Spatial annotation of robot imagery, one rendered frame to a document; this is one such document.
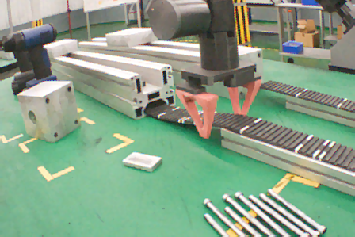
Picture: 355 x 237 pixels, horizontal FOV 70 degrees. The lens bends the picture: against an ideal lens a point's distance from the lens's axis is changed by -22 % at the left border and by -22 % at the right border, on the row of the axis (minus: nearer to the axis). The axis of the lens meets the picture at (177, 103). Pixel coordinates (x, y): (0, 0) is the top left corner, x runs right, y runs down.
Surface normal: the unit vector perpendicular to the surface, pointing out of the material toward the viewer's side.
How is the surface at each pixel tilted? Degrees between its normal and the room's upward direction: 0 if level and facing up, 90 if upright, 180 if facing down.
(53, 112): 90
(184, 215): 0
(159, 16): 89
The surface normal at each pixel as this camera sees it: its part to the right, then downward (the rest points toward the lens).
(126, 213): -0.11, -0.93
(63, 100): 0.89, 0.07
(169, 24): -0.76, 0.28
